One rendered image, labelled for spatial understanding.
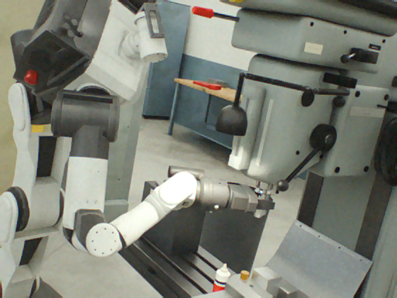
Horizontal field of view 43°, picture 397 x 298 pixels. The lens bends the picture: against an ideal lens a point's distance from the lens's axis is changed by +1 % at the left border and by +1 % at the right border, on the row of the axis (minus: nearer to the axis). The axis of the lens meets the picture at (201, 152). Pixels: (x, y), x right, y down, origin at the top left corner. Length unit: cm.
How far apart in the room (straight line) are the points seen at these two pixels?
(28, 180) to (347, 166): 94
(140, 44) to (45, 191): 62
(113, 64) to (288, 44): 43
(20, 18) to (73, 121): 162
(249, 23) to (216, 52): 699
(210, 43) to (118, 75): 718
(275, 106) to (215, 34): 713
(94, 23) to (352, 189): 92
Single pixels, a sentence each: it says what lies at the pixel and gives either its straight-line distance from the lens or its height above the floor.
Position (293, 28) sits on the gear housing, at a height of 170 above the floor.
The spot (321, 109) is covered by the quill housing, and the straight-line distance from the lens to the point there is 129.
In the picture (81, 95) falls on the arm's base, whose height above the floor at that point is 146.
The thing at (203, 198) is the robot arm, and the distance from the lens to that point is 129.
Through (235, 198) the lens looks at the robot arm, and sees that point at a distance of 131.
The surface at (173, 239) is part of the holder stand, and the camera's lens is 165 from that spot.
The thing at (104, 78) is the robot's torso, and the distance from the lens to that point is 124.
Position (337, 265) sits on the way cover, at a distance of 167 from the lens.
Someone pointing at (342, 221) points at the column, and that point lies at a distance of 168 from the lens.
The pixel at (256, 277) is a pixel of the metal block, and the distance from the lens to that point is 139.
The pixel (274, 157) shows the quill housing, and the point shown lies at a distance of 124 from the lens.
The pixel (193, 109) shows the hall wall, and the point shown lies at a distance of 858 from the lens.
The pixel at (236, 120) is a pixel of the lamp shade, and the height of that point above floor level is 148.
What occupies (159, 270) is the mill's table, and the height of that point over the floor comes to 92.
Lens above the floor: 166
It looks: 14 degrees down
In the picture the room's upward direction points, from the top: 11 degrees clockwise
